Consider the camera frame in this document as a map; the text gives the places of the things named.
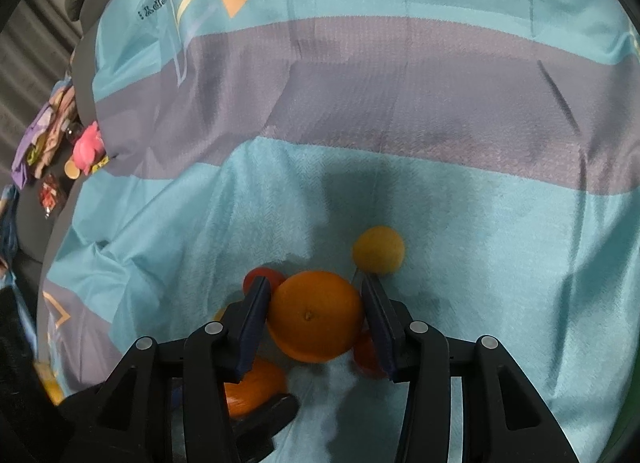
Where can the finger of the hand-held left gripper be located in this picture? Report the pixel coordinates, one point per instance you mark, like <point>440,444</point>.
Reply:
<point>270,418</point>

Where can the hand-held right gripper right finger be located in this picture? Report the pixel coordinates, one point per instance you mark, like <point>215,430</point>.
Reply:
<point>376,325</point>

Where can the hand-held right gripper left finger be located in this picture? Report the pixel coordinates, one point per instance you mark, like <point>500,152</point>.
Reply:
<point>252,325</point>

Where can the round yellow fruit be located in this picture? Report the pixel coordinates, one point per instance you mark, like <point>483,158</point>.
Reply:
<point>378,250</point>
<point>220,315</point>

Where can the red tomato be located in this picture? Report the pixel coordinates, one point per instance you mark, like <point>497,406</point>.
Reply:
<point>277,279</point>
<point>365,358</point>

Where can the large orange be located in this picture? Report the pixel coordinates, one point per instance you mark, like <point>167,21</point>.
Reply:
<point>315,315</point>

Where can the small yellow toy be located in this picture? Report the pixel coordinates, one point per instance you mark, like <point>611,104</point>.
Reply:
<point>101,161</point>

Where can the teal and grey striped blanket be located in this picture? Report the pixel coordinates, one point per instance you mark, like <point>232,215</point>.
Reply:
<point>350,93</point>

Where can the round tan toy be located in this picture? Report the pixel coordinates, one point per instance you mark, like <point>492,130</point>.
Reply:
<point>72,168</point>

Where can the clear ball with red toy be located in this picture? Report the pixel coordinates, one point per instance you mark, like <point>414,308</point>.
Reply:
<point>50,195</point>

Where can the pink plush toy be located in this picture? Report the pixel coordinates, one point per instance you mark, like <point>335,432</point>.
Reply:
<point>89,145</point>

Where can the purple plush toy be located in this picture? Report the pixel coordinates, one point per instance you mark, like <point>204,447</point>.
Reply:
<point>30,143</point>

